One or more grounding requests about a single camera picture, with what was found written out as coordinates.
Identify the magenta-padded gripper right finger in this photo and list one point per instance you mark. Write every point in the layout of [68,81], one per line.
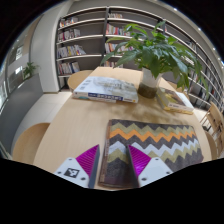
[155,170]

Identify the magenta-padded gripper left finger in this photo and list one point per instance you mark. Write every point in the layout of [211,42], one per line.
[70,171]

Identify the zigzag striped grey towel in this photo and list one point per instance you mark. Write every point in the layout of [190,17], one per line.
[156,140]

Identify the book with pictured cover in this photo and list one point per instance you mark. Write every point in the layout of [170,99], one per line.
[173,100]

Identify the large white book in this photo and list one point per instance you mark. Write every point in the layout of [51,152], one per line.
[105,88]

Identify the small green background plant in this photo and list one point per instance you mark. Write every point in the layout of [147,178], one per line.
[29,70]

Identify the green potted plant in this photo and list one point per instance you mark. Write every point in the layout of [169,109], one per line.
[153,53]

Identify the grey bookshelf unit with books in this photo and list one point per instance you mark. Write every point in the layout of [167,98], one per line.
[83,40]

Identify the group of ceiling lights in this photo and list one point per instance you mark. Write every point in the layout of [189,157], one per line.
[199,28]

